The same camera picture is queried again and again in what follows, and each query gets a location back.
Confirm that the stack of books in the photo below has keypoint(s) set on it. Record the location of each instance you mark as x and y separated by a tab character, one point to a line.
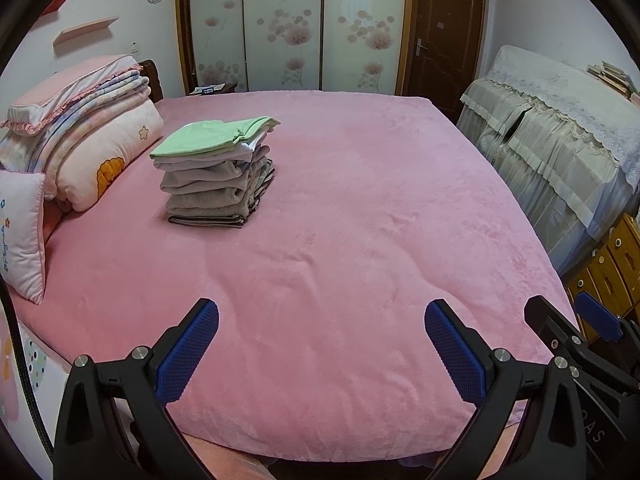
616	79

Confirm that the light green shirt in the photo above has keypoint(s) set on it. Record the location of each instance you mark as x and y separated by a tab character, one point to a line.
212	137

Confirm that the folded pink striped quilt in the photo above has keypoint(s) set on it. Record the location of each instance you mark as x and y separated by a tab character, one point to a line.
37	121

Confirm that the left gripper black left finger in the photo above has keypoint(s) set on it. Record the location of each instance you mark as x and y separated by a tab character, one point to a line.
113	421

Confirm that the wooden drawer cabinet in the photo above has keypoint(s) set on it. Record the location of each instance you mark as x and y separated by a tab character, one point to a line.
610	273

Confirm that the stack of folded clothes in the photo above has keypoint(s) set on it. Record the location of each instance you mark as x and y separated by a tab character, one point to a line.
222	189

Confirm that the pink wall shelf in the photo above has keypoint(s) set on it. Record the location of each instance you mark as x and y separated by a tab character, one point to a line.
83	29

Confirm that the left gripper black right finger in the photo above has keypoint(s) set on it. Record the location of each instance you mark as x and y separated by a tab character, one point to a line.
550	441

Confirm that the pink cartoon comforter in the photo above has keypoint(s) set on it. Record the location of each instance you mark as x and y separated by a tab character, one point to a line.
86	163

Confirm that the red wall shelf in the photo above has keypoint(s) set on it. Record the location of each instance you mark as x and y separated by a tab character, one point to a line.
53	7

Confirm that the floral sliding wardrobe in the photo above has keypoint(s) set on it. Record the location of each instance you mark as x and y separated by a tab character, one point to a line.
257	45

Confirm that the dark brown wooden door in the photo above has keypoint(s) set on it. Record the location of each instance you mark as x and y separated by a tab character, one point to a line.
442	51

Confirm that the dark nightstand with items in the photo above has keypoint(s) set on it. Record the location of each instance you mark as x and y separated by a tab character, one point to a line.
212	89

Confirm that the beige lace covered furniture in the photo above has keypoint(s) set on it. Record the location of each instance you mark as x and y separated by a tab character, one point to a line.
566	146

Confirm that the dark wooden headboard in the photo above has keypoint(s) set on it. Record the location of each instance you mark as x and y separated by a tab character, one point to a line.
149	70

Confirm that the small pink embroidered pillow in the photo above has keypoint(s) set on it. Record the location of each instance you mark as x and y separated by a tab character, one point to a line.
23	259

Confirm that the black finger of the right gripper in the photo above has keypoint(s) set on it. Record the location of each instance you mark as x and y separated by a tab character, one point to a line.
605	323
562	339

